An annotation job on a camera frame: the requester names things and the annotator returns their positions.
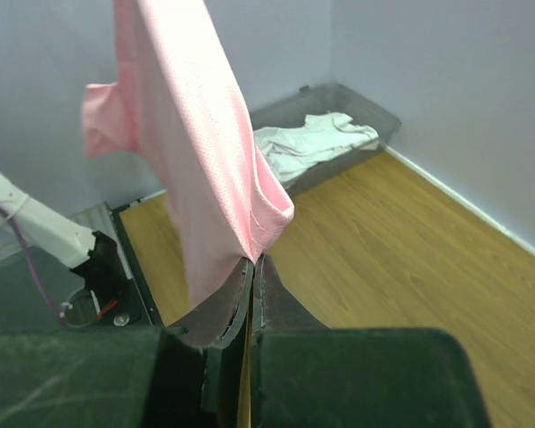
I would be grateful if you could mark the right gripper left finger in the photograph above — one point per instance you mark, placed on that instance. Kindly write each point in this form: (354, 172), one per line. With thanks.
(218, 320)

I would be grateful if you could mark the clear plastic bin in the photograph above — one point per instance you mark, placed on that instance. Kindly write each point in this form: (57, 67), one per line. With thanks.
(290, 112)

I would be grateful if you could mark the light pink t-shirt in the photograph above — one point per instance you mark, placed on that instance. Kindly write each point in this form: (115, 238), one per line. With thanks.
(176, 103)

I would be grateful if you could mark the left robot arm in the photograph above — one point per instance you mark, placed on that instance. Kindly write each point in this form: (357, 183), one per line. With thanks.
(90, 254)

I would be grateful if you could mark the white t-shirt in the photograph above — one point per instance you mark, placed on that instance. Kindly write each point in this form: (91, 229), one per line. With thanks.
(290, 152)

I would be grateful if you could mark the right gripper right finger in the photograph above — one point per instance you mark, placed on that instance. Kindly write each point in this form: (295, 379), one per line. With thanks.
(274, 307)

